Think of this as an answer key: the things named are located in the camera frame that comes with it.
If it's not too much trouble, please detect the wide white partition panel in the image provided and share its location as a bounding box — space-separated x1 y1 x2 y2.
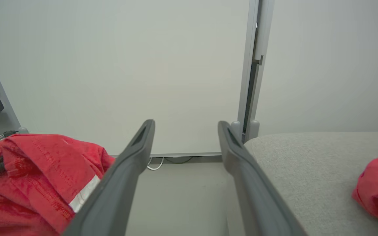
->
0 0 259 158

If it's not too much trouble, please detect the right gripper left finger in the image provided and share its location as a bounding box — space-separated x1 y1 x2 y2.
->
63 119 156 236

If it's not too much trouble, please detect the narrow white partition panel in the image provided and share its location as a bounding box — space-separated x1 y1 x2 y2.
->
254 0 378 137

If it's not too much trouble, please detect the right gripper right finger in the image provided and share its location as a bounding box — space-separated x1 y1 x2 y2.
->
217 120 308 236

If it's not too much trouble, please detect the looped white cable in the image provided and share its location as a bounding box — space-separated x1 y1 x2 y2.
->
147 157 165 171

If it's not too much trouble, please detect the black cable under partition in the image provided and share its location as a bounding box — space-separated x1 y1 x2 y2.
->
164 156 193 164

